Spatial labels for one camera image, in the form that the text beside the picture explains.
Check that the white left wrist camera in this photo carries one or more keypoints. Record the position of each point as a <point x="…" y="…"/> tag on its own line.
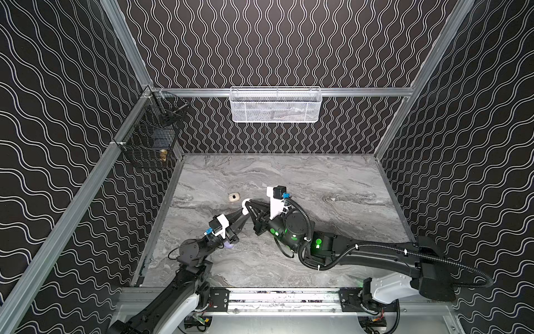
<point x="217" y="226"/>

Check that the black wire basket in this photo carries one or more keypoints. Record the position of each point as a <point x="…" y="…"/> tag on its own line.
<point x="157" y="127"/>

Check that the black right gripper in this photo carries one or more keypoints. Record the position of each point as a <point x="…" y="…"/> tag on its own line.
<point x="264" y="221"/>

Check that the aluminium corner frame post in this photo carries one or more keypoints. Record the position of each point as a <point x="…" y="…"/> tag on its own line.
<point x="124" y="35"/>

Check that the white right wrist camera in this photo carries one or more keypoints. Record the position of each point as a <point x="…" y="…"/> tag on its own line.
<point x="277" y="196"/>

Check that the small brass object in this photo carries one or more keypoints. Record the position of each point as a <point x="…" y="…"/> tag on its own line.
<point x="163" y="155"/>

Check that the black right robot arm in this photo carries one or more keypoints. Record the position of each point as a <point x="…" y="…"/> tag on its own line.
<point x="414" y="268"/>

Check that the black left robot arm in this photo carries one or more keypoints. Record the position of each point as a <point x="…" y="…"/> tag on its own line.
<point x="189" y="290"/>

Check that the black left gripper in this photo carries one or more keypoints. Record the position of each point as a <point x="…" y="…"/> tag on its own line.
<point x="227" y="229"/>

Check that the cream earbud charging case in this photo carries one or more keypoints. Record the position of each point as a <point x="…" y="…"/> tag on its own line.
<point x="234" y="197"/>

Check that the white round disc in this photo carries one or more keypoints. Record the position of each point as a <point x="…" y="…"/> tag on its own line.
<point x="244" y="205"/>

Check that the white wire mesh basket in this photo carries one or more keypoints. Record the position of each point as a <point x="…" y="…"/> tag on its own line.
<point x="272" y="104"/>

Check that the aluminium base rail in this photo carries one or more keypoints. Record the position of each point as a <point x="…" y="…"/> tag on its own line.
<point x="310" y="301"/>

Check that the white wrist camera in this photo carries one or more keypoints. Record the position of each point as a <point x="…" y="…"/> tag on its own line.
<point x="217" y="226"/>
<point x="277" y="196"/>

